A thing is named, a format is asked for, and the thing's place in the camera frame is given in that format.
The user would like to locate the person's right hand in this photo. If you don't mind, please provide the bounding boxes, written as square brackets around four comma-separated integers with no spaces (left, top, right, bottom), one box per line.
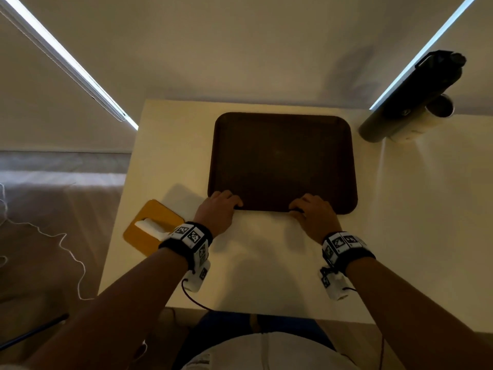
[288,193,343,245]

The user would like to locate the person's left hand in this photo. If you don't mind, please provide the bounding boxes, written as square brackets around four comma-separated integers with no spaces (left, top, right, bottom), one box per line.
[194,190,244,238]

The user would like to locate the dark brown plastic tray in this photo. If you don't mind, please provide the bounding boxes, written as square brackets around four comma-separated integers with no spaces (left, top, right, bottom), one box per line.
[207,112,358,215]

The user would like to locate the person's right forearm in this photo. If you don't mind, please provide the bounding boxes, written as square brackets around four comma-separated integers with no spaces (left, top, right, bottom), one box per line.
[344,257,493,370]

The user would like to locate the person's left forearm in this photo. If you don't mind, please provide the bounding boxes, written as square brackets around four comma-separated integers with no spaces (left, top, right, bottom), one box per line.
[22,247,189,370]

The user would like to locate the black marker wristband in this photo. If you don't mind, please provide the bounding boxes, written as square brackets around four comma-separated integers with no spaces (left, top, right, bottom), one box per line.
[321,231,376,276]
[158,221,214,271]

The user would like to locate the yellow tissue box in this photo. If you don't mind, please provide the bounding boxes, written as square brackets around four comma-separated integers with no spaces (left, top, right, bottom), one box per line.
[122,199,186,258]

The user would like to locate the white tissue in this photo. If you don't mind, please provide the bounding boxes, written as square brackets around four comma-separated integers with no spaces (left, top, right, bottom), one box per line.
[134,218,171,242]

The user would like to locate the blue trousers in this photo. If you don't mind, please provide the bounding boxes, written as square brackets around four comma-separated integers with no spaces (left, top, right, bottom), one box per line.
[171,311,336,370]

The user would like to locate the white shirt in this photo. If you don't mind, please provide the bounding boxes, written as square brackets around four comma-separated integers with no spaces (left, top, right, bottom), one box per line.
[181,331,361,370]

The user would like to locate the white paper roll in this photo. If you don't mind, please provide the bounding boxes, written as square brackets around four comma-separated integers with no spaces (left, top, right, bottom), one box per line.
[389,94,455,144]

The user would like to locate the black cylindrical device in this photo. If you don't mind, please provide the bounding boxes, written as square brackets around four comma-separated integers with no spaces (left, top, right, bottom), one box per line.
[358,50,467,144]

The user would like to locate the bright light strip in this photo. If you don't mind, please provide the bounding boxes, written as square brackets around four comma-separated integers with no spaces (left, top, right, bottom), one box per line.
[0,0,139,131]
[369,0,480,111]

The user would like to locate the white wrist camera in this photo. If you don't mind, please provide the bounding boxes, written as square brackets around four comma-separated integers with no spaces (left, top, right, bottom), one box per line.
[184,259,212,293]
[318,266,355,301]

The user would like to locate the dark red camera cable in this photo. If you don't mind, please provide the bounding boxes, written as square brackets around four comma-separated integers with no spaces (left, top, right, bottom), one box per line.
[342,286,386,370]
[181,279,215,313]

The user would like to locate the white cable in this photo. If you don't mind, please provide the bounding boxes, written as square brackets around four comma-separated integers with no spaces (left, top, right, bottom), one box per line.
[0,183,95,301]

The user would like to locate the black cable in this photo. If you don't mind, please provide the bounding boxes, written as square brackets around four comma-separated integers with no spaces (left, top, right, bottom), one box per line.
[0,313,70,351]

